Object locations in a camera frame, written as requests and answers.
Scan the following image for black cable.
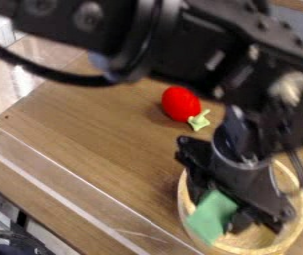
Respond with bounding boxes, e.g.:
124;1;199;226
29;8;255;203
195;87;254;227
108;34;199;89
0;33;120;88

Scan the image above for green rectangular block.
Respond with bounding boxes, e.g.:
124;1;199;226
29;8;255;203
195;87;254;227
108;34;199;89
184;190;238;245

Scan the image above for red plush strawberry toy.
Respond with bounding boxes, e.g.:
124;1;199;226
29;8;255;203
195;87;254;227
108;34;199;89
161;86;210;132

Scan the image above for black clamp bracket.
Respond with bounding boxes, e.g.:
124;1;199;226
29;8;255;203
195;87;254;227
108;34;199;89
0;230;56;255

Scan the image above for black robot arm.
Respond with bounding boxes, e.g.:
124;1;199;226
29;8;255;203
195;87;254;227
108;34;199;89
0;0;303;234

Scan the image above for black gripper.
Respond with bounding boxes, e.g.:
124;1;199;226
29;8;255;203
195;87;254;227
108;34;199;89
175;135;296;235

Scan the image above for brown wooden bowl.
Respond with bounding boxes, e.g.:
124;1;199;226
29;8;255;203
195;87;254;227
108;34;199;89
177;160;303;255

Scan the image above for clear acrylic tray wall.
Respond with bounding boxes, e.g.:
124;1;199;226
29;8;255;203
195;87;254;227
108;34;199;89
0;128;203;255

